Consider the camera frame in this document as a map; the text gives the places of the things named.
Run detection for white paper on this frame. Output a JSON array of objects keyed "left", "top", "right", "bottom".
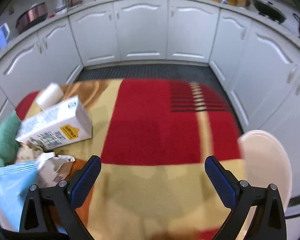
[{"left": 36, "top": 152, "right": 75, "bottom": 188}]

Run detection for white kitchen base cabinets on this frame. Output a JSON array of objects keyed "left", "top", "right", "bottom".
[{"left": 0, "top": 0, "right": 300, "bottom": 205}]

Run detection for red yellow printed blanket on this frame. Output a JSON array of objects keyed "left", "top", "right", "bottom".
[{"left": 15, "top": 79, "right": 243, "bottom": 240}]

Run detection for green cloth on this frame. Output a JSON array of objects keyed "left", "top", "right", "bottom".
[{"left": 0, "top": 111, "right": 23, "bottom": 168}]

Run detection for brown paper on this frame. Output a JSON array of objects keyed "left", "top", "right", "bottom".
[{"left": 16, "top": 140, "right": 44, "bottom": 164}]

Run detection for copper rice cooker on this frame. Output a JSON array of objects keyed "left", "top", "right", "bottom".
[{"left": 16, "top": 2, "right": 48, "bottom": 34}]

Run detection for blue plastic jug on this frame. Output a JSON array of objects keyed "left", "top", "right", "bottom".
[{"left": 0, "top": 22, "right": 11, "bottom": 53}]

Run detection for black wok with lid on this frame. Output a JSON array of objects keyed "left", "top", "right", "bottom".
[{"left": 231, "top": 0, "right": 287, "bottom": 23}]

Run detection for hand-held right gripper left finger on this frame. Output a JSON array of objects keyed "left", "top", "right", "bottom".
[{"left": 19, "top": 155, "right": 102, "bottom": 240}]

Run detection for blue plastic packet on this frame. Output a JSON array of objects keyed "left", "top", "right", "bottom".
[{"left": 0, "top": 161, "right": 40, "bottom": 232}]

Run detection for white plastic bin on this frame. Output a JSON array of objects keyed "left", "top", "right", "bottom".
[{"left": 237, "top": 129, "right": 293, "bottom": 240}]

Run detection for black ribbed floor mat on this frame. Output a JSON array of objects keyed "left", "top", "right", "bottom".
[{"left": 74, "top": 64, "right": 243, "bottom": 133}]

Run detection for white milk carton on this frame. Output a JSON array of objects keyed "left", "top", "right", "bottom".
[{"left": 15, "top": 95, "right": 92, "bottom": 151}]

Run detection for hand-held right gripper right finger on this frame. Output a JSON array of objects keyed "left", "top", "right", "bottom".
[{"left": 204, "top": 155, "right": 287, "bottom": 240}]

